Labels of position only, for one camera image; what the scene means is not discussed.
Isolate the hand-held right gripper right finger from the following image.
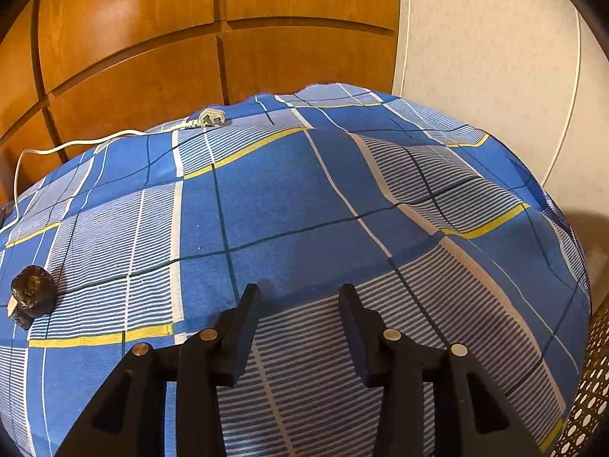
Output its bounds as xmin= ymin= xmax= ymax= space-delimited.
xmin=338 ymin=284 xmax=543 ymax=457

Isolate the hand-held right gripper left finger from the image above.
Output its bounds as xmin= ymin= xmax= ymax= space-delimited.
xmin=54 ymin=284 xmax=262 ymax=457

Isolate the dark chocolate cake slice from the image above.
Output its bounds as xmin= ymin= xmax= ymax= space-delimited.
xmin=8 ymin=265 xmax=57 ymax=331

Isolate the blue plaid cloth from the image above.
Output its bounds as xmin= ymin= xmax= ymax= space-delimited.
xmin=0 ymin=83 xmax=593 ymax=457

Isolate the perforated metal basket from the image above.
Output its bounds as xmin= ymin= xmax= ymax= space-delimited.
xmin=540 ymin=304 xmax=609 ymax=457

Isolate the wooden wardrobe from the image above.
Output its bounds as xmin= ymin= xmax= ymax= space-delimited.
xmin=0 ymin=0 xmax=403 ymax=210

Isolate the white power cable with plug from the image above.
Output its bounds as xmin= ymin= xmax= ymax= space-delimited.
xmin=0 ymin=108 xmax=232 ymax=235

